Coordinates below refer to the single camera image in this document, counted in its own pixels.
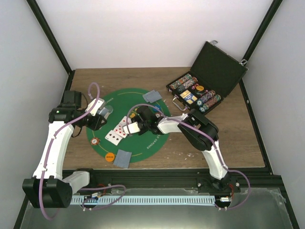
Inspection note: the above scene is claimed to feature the red five chip stack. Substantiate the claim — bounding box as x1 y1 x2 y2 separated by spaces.
155 113 162 118

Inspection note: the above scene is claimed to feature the brown red chip stack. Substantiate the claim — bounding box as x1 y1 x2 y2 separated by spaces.
90 137 100 146

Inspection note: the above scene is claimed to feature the clear acrylic dealer button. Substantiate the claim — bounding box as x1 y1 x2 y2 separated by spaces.
106 106 113 113

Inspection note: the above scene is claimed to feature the face-up spades card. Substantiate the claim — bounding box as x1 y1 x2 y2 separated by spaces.
105 130 123 146

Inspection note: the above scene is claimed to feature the face-up red nine card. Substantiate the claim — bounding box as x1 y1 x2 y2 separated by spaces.
113 124 127 138

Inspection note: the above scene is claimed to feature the face-up red diamonds card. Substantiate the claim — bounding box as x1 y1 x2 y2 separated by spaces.
119 116 132 126

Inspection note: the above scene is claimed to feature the hole card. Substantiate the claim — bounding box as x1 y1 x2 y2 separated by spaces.
122 151 132 168
142 90 156 103
151 91 162 103

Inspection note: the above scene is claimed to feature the orange big blind button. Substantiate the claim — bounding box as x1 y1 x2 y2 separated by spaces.
105 152 115 162
196 85 204 92

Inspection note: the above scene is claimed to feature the single face-down playing card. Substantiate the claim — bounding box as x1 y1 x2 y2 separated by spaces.
113 149 124 168

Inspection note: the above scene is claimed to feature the black poker chip case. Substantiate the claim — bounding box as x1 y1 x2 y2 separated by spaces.
166 41 247 115

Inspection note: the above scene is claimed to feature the grey card deck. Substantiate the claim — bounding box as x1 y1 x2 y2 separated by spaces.
99 107 111 119

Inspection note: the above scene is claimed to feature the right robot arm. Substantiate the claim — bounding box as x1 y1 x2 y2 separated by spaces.
131 105 230 192

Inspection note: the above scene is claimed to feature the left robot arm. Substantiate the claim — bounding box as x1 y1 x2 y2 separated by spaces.
22 91 108 208

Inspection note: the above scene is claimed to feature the blue Texas Hold'em card box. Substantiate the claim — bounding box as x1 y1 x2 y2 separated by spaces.
180 90 197 104

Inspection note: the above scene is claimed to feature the round green poker mat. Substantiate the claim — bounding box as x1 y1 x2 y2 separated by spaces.
86 88 169 163

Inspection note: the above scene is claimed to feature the light blue slotted strip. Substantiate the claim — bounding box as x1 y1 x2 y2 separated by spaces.
70 196 215 206

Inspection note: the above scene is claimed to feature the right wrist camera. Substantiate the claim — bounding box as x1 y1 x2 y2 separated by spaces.
123 122 140 135

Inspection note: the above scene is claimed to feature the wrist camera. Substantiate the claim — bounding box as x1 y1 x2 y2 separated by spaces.
123 122 140 135
85 98 106 116

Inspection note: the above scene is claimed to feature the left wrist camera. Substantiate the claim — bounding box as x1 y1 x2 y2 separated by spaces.
85 98 106 116

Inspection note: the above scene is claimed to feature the chrome case handle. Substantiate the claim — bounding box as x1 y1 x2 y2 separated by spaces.
172 95 189 111

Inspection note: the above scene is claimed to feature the black aluminium frame rail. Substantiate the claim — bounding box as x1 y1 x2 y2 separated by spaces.
80 167 284 193

